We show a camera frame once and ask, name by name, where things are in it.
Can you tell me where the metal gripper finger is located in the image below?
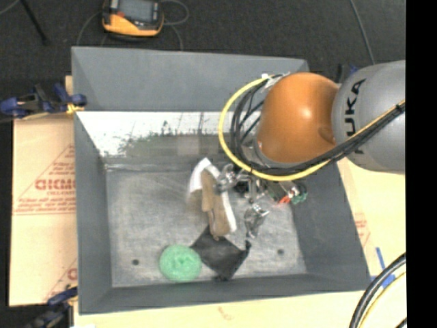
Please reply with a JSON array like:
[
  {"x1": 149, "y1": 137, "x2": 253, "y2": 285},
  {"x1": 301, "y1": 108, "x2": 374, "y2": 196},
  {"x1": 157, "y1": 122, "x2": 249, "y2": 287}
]
[
  {"x1": 243, "y1": 202, "x2": 270, "y2": 239},
  {"x1": 214, "y1": 164, "x2": 242, "y2": 195}
]

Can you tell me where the tan and white slipper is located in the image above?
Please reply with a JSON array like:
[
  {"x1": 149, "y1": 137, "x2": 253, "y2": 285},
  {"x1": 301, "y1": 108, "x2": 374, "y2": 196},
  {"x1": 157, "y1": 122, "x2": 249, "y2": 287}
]
[{"x1": 186, "y1": 157, "x2": 238, "y2": 241}]

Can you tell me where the black cloth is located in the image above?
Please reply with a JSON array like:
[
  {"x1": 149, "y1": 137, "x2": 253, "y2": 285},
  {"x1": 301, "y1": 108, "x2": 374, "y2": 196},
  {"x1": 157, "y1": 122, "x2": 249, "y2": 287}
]
[{"x1": 189, "y1": 223, "x2": 253, "y2": 283}]

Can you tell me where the grey metal bin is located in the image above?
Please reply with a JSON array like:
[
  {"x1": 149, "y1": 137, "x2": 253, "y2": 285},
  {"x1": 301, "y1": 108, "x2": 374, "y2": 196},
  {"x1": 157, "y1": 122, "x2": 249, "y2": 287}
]
[{"x1": 70, "y1": 46, "x2": 371, "y2": 314}]

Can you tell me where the green round sponge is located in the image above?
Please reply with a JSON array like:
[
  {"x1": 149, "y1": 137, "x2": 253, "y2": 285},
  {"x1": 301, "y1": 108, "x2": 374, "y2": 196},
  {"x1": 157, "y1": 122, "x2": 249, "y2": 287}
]
[{"x1": 158, "y1": 244, "x2": 203, "y2": 283}]

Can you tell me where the brown cardboard board, red print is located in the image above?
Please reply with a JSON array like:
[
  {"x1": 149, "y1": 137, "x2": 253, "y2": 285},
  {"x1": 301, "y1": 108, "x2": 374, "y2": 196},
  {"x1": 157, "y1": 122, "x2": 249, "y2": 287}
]
[{"x1": 8, "y1": 113, "x2": 80, "y2": 307}]

